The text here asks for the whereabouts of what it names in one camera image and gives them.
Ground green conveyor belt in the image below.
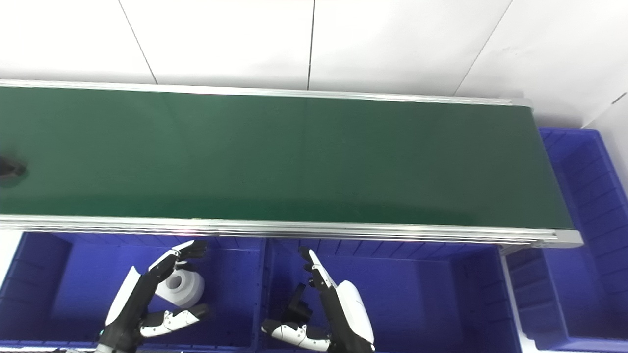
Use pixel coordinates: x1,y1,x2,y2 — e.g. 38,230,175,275
0,79,584,255
0,86,575,230

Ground white cylindrical part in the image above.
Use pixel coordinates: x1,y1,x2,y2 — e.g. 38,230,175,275
156,269,206,309

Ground black flanged part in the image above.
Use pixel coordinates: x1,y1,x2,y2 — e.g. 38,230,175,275
0,156,28,187

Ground blue plastic bin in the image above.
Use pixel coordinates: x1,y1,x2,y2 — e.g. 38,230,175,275
505,128,628,352
0,231,268,353
259,237,523,353

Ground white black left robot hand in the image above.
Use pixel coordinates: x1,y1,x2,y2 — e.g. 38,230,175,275
101,239,210,352

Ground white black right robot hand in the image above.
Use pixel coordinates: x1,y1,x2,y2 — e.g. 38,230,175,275
261,247,376,353

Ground black bracket part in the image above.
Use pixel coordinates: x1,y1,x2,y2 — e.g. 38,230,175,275
282,283,314,325

